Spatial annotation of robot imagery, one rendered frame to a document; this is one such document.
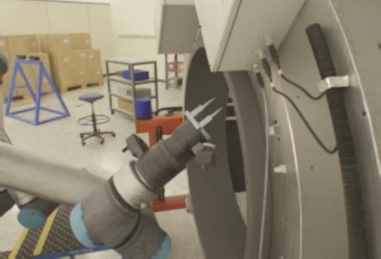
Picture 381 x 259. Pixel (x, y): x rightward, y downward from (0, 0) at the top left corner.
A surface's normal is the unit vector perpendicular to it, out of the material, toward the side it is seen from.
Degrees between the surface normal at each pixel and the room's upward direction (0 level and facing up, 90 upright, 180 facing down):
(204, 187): 44
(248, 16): 132
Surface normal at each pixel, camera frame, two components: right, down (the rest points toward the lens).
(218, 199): 0.11, -0.64
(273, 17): 0.15, 0.86
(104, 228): 0.24, 0.37
